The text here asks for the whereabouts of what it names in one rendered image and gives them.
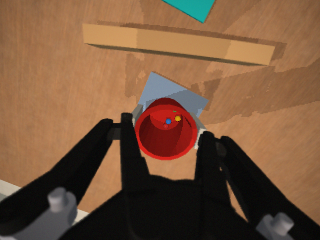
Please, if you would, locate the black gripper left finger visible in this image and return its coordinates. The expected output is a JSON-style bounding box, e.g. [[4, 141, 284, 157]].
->
[[0, 104, 166, 240]]

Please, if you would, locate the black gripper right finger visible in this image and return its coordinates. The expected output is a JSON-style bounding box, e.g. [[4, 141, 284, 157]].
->
[[189, 112, 320, 240]]

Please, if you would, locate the red cup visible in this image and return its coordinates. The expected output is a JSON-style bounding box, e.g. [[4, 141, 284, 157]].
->
[[135, 98, 197, 160]]

